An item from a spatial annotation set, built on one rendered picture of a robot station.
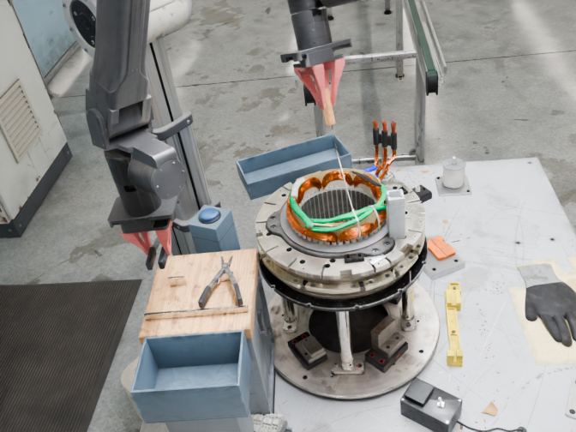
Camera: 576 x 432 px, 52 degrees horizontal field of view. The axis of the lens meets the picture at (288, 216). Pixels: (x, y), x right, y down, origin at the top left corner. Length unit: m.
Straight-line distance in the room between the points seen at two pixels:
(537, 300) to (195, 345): 0.76
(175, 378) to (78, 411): 1.36
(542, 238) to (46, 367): 1.89
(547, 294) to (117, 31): 1.04
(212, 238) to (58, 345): 1.49
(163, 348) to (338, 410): 0.38
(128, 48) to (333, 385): 0.76
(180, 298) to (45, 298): 1.87
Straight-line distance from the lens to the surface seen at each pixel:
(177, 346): 1.03
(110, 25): 0.76
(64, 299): 2.84
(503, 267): 1.48
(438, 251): 1.47
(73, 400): 2.43
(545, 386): 1.28
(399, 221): 1.03
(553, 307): 1.39
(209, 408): 0.97
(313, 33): 0.96
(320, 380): 1.23
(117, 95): 0.80
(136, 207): 0.90
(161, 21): 1.26
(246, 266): 1.09
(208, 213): 1.27
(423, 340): 1.28
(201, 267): 1.11
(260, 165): 1.40
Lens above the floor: 1.79
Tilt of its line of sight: 38 degrees down
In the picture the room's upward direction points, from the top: 9 degrees counter-clockwise
